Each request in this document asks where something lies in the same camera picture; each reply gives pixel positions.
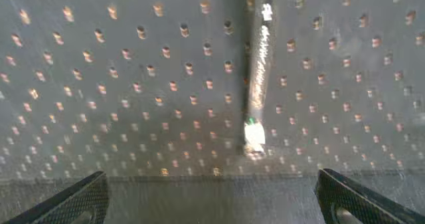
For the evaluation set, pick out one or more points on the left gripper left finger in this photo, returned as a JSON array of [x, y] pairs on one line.
[[73, 204]]

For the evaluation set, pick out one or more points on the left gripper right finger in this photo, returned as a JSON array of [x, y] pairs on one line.
[[348, 194]]

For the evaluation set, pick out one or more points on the wrench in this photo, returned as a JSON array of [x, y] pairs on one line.
[[260, 71]]

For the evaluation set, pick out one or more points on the black pegboard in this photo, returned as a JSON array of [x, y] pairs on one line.
[[133, 67]]

